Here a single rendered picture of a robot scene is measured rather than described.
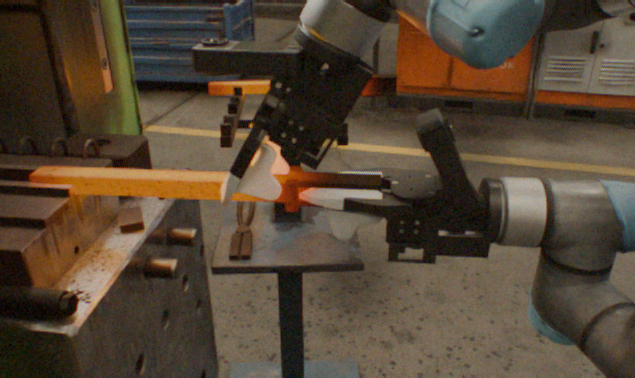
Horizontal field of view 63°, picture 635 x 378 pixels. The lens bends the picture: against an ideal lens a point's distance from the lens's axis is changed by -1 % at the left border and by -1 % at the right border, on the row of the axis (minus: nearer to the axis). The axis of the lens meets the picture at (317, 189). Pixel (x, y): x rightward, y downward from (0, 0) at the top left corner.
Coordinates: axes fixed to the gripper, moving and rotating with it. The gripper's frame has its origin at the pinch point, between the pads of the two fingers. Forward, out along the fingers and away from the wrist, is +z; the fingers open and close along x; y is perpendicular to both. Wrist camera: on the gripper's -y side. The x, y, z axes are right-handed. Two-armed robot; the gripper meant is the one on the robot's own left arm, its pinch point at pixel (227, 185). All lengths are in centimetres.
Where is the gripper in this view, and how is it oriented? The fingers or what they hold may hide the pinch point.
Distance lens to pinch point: 60.6
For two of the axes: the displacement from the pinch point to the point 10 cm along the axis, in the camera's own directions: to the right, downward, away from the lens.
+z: -4.9, 7.5, 4.5
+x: 1.1, -4.5, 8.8
